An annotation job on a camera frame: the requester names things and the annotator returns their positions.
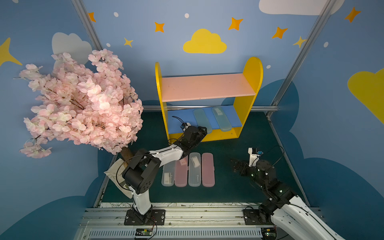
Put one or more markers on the left aluminium frame post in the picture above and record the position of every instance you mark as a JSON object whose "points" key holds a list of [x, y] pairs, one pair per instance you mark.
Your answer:
{"points": [[87, 23]]}

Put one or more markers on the right controller board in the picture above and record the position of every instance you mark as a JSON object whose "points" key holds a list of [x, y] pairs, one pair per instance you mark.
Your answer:
{"points": [[269, 233]]}

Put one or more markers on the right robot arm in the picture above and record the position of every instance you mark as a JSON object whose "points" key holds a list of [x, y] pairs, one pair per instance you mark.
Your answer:
{"points": [[283, 207]]}

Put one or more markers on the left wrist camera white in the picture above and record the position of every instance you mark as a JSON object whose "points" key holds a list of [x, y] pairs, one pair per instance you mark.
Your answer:
{"points": [[185, 125]]}

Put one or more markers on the controller board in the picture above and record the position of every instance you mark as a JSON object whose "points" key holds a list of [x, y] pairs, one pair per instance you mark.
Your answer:
{"points": [[141, 233], [269, 233]]}

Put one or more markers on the pink cherry blossom tree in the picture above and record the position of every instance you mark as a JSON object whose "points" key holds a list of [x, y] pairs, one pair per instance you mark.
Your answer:
{"points": [[98, 108]]}

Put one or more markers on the pink pencil case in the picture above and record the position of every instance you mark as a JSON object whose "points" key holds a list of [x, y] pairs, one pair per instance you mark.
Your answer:
{"points": [[208, 170], [181, 172]]}

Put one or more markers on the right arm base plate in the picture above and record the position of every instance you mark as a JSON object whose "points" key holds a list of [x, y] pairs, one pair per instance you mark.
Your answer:
{"points": [[256, 217]]}

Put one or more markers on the yellow wooden shelf unit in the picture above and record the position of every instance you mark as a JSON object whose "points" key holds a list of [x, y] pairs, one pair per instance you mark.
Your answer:
{"points": [[243, 87]]}

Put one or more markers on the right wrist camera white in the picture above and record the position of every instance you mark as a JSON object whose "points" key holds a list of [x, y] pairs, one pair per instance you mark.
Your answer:
{"points": [[254, 156]]}

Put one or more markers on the green pencil case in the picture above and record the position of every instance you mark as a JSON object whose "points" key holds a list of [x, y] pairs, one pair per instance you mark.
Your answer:
{"points": [[202, 120], [222, 119]]}

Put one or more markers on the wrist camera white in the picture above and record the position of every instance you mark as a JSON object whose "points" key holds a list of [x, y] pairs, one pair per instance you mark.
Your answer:
{"points": [[185, 125], [254, 156]]}

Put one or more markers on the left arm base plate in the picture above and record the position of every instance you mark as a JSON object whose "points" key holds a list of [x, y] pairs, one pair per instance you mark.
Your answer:
{"points": [[134, 218]]}

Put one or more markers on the aluminium frame post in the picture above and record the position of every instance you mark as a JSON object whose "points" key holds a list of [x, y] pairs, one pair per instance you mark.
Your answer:
{"points": [[311, 38], [87, 23]]}

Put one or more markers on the pink pencil case top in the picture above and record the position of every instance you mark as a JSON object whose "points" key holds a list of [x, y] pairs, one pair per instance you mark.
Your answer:
{"points": [[181, 172]]}

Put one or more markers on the pink pencil case bottom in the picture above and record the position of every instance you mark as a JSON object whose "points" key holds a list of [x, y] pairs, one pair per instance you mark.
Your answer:
{"points": [[208, 170]]}

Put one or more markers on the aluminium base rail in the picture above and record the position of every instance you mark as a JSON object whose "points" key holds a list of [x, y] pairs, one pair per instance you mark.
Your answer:
{"points": [[183, 221]]}

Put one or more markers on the right aluminium frame post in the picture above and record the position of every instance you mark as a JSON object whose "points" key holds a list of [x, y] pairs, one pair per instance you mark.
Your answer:
{"points": [[311, 38]]}

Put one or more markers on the white pencil case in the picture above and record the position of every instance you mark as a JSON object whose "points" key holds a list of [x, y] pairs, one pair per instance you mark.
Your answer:
{"points": [[195, 170], [168, 175]]}

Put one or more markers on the left controller board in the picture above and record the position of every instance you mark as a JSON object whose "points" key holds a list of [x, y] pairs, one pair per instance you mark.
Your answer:
{"points": [[141, 233]]}

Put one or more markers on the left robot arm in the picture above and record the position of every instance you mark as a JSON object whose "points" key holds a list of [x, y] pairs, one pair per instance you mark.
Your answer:
{"points": [[143, 168]]}

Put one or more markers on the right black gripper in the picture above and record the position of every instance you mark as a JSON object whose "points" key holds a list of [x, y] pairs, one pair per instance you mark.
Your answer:
{"points": [[243, 167]]}

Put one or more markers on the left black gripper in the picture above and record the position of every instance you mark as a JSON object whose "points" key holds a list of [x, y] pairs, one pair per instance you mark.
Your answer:
{"points": [[197, 132]]}

